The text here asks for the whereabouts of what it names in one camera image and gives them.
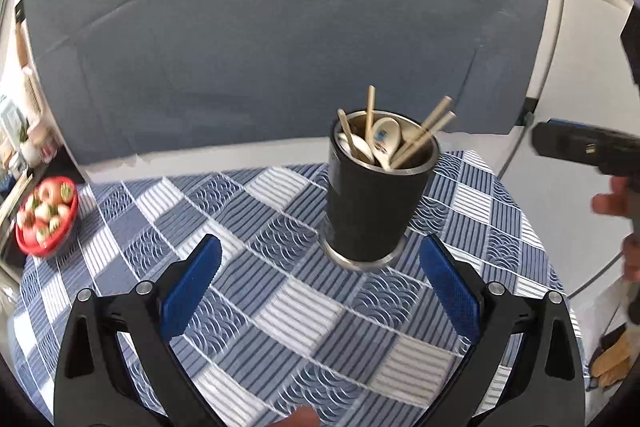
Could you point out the black utensil holder cup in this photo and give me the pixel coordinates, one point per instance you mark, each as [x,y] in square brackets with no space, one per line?
[367,208]

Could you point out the person left hand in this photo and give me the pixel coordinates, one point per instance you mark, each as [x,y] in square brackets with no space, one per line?
[301,417]

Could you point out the white spoon with food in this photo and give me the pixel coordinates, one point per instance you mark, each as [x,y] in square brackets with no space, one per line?
[386,137]

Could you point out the white ceramic spoon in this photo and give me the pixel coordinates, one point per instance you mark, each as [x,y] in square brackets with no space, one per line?
[360,143]

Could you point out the grey backdrop cloth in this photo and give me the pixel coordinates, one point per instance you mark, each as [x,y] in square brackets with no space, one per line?
[130,77]

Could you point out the person right hand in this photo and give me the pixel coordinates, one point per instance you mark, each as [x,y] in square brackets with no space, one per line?
[615,204]

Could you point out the wooden chopstick short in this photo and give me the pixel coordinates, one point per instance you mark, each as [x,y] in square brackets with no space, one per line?
[402,157]

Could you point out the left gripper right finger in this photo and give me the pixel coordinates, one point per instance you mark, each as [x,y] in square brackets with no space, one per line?
[545,386]

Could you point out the red fruit bowl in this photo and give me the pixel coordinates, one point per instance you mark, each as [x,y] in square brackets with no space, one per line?
[46,221]

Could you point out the blue patterned tablecloth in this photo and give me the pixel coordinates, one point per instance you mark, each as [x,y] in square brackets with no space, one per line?
[281,325]

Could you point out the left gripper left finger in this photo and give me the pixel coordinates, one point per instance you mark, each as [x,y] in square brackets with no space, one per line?
[92,384]

